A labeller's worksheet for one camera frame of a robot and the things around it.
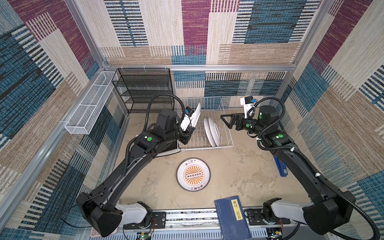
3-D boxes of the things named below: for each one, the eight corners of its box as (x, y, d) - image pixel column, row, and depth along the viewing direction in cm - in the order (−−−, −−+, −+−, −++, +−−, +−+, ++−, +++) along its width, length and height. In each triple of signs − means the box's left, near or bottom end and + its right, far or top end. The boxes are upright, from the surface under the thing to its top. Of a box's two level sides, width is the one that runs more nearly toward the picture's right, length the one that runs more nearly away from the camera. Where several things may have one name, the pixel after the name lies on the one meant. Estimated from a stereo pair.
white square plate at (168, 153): (157, 158, 96) (156, 156, 93) (156, 156, 97) (155, 154, 94) (180, 152, 98) (180, 150, 96) (179, 150, 99) (179, 147, 97)
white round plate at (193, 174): (175, 191, 84) (175, 190, 82) (177, 159, 96) (177, 157, 94) (211, 191, 84) (211, 190, 82) (209, 159, 96) (209, 157, 94)
